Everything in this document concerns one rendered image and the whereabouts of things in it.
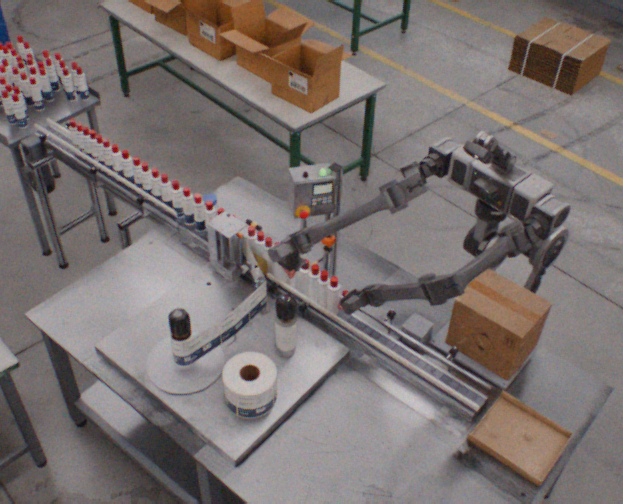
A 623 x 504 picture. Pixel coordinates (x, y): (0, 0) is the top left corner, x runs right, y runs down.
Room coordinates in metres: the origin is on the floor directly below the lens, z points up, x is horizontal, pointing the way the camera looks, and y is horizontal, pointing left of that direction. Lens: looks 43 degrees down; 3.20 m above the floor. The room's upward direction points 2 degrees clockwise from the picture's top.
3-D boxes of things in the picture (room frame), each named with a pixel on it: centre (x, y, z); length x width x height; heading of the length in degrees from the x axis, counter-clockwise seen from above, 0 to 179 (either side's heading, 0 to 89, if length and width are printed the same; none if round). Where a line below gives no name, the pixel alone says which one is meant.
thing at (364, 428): (1.92, -0.01, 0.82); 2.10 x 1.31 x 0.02; 51
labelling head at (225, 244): (2.34, 0.36, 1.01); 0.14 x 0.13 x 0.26; 51
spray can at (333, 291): (2.09, -0.10, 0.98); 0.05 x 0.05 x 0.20
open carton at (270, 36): (4.34, 0.31, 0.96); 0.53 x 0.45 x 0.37; 136
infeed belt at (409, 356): (2.15, -0.03, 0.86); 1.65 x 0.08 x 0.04; 51
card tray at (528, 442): (1.53, -0.80, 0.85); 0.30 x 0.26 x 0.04; 51
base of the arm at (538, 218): (2.03, -0.82, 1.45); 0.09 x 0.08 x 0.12; 44
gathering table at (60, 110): (3.71, 1.75, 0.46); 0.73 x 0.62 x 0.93; 51
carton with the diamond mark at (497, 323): (1.96, -0.76, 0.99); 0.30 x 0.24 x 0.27; 50
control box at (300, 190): (2.28, 0.00, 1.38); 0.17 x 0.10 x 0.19; 106
